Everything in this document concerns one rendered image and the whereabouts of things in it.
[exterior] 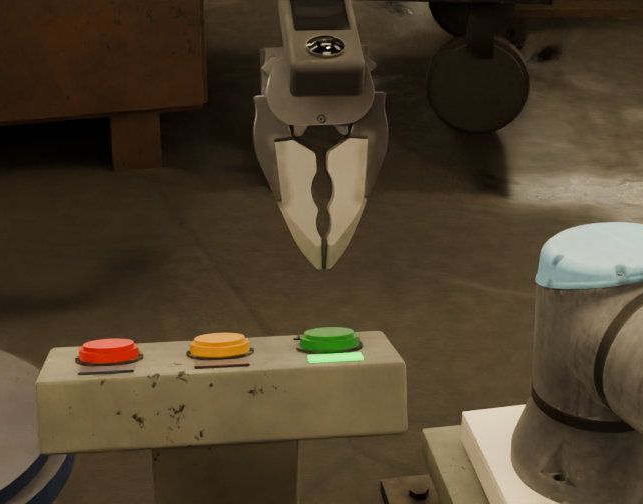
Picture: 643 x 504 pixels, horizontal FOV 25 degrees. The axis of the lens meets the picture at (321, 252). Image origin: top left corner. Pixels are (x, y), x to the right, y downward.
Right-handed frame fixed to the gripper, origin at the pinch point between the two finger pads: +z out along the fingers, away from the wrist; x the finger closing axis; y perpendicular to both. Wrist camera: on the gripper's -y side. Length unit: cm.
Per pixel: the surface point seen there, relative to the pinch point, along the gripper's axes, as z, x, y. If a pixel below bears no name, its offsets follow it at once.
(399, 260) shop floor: 20, -25, 137
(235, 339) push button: 5.6, 6.3, -0.9
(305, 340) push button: 5.9, 1.5, -1.0
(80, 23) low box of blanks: -20, 26, 163
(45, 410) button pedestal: 8.7, 18.7, -5.4
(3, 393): 14.9, 25.5, 27.5
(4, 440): 17.3, 24.8, 20.8
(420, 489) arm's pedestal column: 40, -18, 75
